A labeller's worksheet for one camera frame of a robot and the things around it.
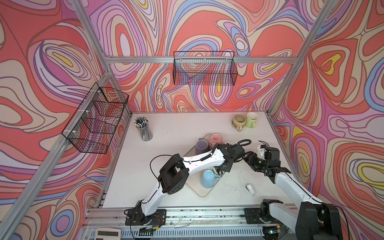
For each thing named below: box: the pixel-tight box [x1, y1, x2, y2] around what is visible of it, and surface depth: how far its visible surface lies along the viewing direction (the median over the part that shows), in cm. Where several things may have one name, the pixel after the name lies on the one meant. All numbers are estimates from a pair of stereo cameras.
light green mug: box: [245, 112, 259, 129], surface depth 107 cm
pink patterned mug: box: [210, 133, 224, 145], surface depth 93 cm
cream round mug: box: [231, 114, 247, 133], surface depth 107 cm
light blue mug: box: [200, 170, 221, 189], surface depth 79 cm
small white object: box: [245, 184, 256, 197], surface depth 82 cm
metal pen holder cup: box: [133, 115, 153, 141], surface depth 95 cm
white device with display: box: [94, 228, 122, 240], surface depth 68 cm
